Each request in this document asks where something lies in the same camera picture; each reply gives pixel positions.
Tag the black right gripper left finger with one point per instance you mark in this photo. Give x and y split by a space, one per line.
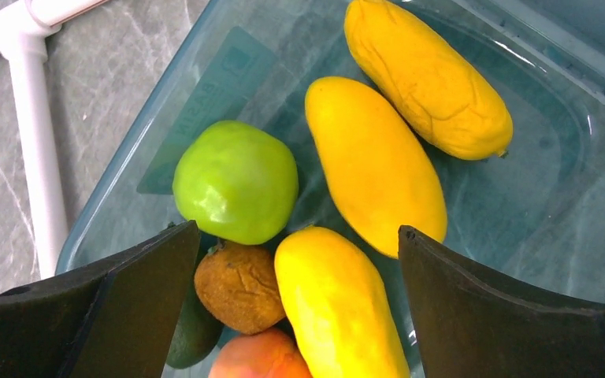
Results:
114 317

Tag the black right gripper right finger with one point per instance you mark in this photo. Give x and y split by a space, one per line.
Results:
474 321

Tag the dark green fake avocado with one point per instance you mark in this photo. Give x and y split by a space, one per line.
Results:
196 334

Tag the brown orange fake fruit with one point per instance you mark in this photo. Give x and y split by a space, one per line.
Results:
237 284

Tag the peach fake fruit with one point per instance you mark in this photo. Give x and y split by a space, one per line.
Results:
270 353

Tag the yellow fake mango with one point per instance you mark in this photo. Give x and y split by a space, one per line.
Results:
378 174

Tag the green fake fruit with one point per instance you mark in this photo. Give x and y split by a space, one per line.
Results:
237 182

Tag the yellow wrinkled fake fruit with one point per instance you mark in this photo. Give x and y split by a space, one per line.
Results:
439 93

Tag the white PVC pipe stand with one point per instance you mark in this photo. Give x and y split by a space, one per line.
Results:
24 26

